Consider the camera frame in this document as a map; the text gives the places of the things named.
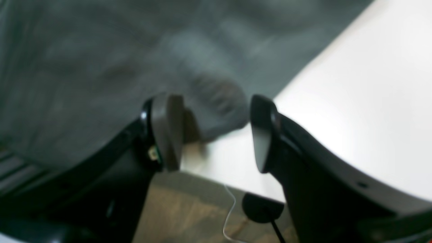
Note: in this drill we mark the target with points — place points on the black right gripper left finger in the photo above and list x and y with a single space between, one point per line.
100 199

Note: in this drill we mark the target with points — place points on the dark grey t-shirt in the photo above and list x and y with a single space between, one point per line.
75 72

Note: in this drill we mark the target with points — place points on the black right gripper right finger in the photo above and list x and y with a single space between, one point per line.
329 200

